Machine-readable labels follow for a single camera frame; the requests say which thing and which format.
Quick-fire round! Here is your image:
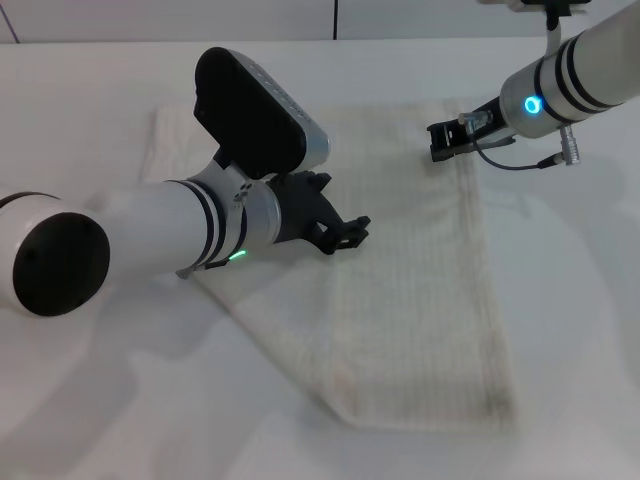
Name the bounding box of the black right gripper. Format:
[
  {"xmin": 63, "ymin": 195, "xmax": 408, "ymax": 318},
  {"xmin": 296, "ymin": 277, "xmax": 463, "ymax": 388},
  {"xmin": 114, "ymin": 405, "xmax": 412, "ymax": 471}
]
[{"xmin": 426, "ymin": 93, "xmax": 518, "ymax": 164}]

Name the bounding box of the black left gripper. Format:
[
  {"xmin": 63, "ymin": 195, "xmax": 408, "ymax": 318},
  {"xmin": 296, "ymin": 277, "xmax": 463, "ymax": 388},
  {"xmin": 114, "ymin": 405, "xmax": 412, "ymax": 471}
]
[{"xmin": 264, "ymin": 169, "xmax": 372, "ymax": 257}]

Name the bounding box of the white striped towel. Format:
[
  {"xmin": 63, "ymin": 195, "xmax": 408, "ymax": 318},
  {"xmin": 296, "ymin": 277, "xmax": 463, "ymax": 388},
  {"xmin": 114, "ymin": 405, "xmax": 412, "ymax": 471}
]
[{"xmin": 142, "ymin": 97, "xmax": 517, "ymax": 435}]

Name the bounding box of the silver angled gripper cable plug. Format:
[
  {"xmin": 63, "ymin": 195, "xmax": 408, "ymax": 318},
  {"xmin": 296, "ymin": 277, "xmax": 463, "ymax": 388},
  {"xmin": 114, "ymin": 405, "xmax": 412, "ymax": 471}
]
[{"xmin": 457, "ymin": 110, "xmax": 495, "ymax": 135}]

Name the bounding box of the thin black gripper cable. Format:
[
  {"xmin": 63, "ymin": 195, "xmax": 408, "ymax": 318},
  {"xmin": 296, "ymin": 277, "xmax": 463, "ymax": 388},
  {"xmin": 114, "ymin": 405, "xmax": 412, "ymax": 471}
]
[{"xmin": 469, "ymin": 130, "xmax": 565, "ymax": 172}]

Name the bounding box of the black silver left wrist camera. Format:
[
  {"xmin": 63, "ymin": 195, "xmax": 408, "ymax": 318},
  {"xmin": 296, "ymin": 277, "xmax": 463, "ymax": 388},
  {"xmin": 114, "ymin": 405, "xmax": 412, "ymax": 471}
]
[{"xmin": 191, "ymin": 46, "xmax": 332, "ymax": 180}]

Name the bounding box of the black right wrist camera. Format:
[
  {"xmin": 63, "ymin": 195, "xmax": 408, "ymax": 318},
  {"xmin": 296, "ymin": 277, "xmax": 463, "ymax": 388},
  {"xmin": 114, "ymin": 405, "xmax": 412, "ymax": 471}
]
[{"xmin": 505, "ymin": 0, "xmax": 591, "ymax": 31}]

